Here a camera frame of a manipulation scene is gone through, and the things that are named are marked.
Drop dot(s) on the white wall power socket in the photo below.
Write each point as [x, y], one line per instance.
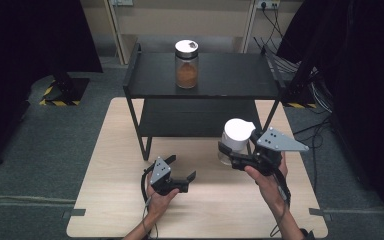
[268, 4]
[122, 2]

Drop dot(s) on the black stand base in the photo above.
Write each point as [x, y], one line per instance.
[71, 86]
[300, 83]

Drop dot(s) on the black curtain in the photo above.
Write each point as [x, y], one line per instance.
[363, 83]
[20, 50]

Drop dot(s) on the yellow black floor tape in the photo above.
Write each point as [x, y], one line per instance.
[301, 105]
[60, 103]

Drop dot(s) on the beige cabinet with white frame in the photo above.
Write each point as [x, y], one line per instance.
[186, 20]

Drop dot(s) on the black metal shelf rack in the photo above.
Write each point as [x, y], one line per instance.
[230, 76]

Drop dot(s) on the glass jar with metal lid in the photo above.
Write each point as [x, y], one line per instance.
[186, 73]

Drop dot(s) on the person's left hand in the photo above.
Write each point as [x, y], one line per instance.
[158, 203]

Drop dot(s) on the grey floor tape piece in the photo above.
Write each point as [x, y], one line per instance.
[75, 212]
[320, 213]

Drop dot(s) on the person's right hand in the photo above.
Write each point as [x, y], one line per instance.
[270, 190]

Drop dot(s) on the glass jar with white lid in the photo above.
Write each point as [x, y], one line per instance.
[236, 131]

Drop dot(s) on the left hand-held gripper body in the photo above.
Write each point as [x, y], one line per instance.
[161, 171]

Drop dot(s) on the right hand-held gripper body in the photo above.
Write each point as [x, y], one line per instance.
[280, 141]

